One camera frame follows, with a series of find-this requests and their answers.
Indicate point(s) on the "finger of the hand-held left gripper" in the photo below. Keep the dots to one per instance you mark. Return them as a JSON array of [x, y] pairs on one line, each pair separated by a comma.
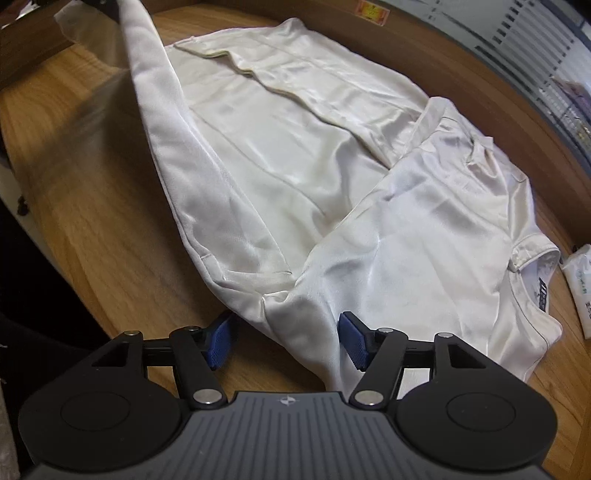
[[101, 2]]

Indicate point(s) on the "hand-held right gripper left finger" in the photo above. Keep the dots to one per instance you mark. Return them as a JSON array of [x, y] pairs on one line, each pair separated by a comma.
[[221, 341]]

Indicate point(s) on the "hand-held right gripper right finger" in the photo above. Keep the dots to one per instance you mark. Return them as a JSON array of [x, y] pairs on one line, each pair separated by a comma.
[[353, 341]]

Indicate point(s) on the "white satin shirt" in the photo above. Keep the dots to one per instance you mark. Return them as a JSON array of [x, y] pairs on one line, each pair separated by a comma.
[[300, 161]]

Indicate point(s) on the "white tissue packet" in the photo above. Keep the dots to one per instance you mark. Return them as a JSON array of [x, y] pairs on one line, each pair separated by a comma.
[[579, 286]]

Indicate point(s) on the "red yellow sticker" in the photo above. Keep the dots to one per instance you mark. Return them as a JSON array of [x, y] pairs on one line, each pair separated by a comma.
[[371, 10]]

